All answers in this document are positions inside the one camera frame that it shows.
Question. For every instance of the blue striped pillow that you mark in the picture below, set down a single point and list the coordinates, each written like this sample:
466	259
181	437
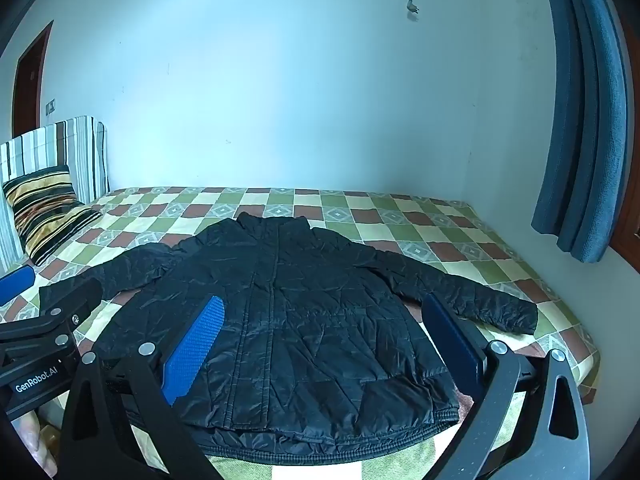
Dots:
75	150

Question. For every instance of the yellow black striped pillow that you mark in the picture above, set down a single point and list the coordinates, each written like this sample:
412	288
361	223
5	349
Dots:
45	210

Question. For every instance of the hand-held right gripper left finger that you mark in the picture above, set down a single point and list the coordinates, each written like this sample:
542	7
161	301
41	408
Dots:
200	345

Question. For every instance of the checkered green brown bedsheet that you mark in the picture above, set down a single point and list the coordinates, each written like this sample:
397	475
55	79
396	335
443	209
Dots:
350	215

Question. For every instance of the brown wooden door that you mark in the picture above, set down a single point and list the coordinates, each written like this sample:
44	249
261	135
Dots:
30	90

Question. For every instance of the person's left hand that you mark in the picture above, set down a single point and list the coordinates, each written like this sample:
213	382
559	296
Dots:
35	442

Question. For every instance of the blue curtain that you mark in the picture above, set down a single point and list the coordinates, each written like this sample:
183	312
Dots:
575	160

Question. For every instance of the black quilted jacket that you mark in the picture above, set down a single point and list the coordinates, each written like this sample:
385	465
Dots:
310	335

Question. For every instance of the wall light switch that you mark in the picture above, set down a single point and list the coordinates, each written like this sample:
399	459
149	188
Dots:
50	107

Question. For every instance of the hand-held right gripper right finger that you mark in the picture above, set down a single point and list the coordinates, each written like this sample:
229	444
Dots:
452	340

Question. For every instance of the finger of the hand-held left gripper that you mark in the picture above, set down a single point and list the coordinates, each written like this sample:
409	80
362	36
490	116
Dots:
15	282
70	300

